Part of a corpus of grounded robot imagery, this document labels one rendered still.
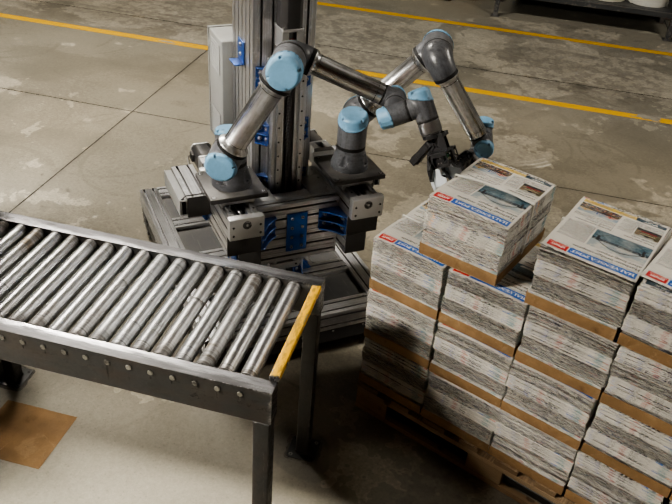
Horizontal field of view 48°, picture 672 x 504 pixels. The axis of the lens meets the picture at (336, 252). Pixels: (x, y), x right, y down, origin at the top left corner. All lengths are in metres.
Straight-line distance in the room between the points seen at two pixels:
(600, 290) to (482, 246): 0.38
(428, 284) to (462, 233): 0.25
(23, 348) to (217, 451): 0.95
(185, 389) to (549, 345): 1.13
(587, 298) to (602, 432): 0.48
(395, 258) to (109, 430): 1.29
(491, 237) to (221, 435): 1.32
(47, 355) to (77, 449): 0.81
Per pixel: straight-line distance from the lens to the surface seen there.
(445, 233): 2.47
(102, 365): 2.22
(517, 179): 2.62
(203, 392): 2.13
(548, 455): 2.74
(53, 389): 3.29
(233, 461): 2.94
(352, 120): 2.94
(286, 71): 2.47
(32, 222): 2.79
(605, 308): 2.33
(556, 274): 2.34
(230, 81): 3.17
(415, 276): 2.59
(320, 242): 3.12
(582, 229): 2.41
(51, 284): 2.48
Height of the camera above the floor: 2.25
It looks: 34 degrees down
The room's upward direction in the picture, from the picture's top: 5 degrees clockwise
